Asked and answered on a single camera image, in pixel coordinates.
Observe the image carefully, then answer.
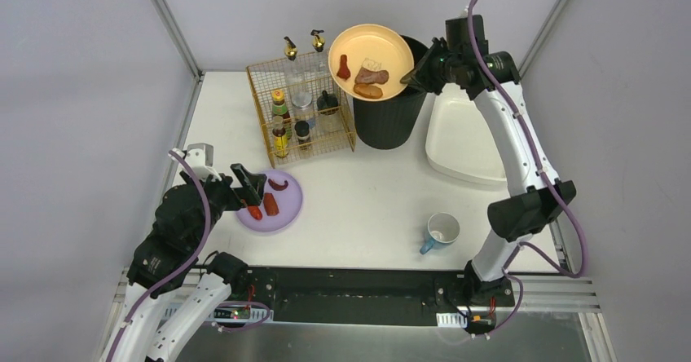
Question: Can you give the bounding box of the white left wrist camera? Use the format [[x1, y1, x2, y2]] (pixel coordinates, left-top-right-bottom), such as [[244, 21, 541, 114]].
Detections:
[[171, 143, 220, 182]]

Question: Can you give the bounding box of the dark octopus tentacle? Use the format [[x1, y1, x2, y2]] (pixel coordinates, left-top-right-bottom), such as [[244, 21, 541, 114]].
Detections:
[[267, 179, 289, 192]]

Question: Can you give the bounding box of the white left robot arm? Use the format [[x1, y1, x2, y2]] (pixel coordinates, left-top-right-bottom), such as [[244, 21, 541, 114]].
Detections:
[[100, 164, 267, 361]]

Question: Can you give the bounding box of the brown sausage piece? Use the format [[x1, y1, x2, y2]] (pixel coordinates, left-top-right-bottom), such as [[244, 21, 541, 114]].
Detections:
[[262, 192, 279, 217]]

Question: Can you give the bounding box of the white square tub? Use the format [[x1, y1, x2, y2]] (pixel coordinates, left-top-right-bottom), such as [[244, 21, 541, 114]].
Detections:
[[425, 84, 507, 188]]

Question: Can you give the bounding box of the small black spice jar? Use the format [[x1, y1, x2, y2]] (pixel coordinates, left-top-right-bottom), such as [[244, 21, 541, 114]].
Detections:
[[294, 120, 312, 151]]

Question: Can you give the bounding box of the orange plate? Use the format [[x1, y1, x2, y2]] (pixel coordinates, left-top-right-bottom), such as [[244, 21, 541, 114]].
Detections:
[[328, 24, 415, 100]]

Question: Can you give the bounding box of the black ribbed trash bin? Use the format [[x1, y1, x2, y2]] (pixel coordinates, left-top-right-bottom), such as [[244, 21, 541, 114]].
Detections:
[[351, 35, 433, 151]]

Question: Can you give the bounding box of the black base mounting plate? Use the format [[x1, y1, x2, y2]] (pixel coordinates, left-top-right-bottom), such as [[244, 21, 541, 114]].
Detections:
[[222, 267, 515, 326]]

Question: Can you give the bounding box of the small yellow label bottle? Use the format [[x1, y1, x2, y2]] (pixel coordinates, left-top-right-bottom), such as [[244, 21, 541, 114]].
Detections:
[[271, 116, 288, 158]]

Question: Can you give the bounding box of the black lid spice jar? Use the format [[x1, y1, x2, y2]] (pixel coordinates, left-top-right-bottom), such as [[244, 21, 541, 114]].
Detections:
[[317, 90, 341, 134]]

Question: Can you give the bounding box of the purple plate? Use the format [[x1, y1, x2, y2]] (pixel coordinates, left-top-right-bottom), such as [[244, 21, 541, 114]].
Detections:
[[235, 170, 303, 233]]

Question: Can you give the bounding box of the gold wire basket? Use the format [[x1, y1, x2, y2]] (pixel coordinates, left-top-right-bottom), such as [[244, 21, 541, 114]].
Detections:
[[245, 51, 356, 168]]

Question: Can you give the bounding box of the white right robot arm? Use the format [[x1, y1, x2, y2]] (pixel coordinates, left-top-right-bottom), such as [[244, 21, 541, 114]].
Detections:
[[401, 15, 576, 299]]

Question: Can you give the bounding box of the brown meat slice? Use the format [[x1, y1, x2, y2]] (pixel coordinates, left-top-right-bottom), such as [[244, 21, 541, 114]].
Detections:
[[354, 67, 390, 85]]

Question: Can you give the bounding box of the blue mug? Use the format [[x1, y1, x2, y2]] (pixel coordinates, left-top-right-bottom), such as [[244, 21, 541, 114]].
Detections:
[[419, 212, 460, 255]]

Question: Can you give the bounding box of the red sausage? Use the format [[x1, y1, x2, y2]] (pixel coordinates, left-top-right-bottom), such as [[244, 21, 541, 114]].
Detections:
[[246, 205, 263, 221]]

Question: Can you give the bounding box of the red chicken drumstick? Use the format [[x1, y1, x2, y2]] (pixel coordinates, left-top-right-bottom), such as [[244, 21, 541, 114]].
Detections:
[[337, 54, 351, 80]]

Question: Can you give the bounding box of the clear oil dispenser bottle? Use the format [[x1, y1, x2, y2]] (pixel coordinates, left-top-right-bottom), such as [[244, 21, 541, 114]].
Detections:
[[284, 36, 306, 99]]

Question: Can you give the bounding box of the orange fried patty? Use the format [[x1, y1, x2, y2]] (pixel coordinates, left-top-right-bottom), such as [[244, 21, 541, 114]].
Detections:
[[353, 83, 383, 99]]

